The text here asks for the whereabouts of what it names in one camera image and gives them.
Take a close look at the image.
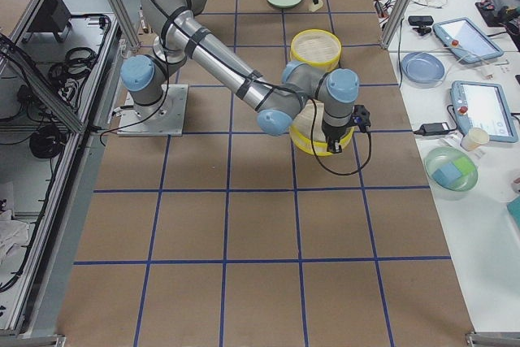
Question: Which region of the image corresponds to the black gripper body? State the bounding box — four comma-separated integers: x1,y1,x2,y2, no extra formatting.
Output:
322,121,353,154

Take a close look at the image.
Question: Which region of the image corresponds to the white steamed bun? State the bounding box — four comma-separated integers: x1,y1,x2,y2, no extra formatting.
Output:
309,0,323,12

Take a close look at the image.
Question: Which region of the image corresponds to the black power adapter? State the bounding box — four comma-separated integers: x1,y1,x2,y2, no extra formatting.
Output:
417,122,452,137

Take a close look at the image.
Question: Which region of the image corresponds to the black webcam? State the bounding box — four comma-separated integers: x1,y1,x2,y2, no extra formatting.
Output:
408,15,434,36

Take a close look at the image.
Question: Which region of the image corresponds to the blue plate on desk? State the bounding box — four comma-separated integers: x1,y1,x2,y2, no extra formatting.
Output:
401,52,445,87

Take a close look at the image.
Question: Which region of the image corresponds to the blue sponge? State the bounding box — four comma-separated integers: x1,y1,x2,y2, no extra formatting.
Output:
431,163,462,188

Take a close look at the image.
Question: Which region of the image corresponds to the green bowl with sponges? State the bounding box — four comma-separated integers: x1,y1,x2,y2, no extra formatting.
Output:
423,146,479,201

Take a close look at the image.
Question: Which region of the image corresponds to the green sponge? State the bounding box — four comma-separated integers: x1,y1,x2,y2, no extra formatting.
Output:
452,155,476,176

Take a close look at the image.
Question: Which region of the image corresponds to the paper cup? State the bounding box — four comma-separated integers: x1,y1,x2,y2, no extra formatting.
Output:
460,128,490,151

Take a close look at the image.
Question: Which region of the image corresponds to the lower teach pendant tablet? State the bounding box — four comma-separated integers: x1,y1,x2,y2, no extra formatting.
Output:
450,80,519,143

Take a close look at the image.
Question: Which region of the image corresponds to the teach pendant tablet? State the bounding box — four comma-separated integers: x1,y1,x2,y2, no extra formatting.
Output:
432,17,504,63
450,80,519,143

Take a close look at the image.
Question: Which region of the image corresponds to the upper teach pendant tablet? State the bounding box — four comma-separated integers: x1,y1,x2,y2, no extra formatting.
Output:
432,17,504,63

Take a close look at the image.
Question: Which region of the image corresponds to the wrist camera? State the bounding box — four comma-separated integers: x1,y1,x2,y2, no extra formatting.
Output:
353,104,371,133

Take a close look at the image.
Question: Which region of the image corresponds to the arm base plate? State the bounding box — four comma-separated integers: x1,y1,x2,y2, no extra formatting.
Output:
117,85,189,137

